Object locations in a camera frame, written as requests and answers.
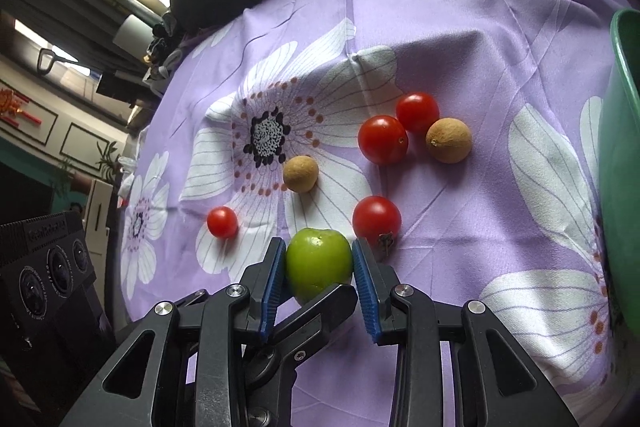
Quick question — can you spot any cherry tomato with stem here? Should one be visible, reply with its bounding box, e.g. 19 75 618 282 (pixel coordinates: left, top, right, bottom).
352 196 401 260

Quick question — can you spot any tan longan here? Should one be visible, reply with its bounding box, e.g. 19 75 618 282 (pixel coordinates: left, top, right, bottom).
425 118 472 164
282 155 319 193

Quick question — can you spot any cherry tomato of pair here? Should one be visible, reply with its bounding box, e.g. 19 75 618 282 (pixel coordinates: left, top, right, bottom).
396 92 439 135
358 115 409 166

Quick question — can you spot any purple floral tablecloth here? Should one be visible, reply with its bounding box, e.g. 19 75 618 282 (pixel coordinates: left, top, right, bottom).
119 0 632 426

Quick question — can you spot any green plastic bowl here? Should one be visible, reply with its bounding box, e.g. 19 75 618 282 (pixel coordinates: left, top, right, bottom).
599 9 639 334

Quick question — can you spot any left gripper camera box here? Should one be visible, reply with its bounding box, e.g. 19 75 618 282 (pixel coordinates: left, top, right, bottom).
1 211 96 336

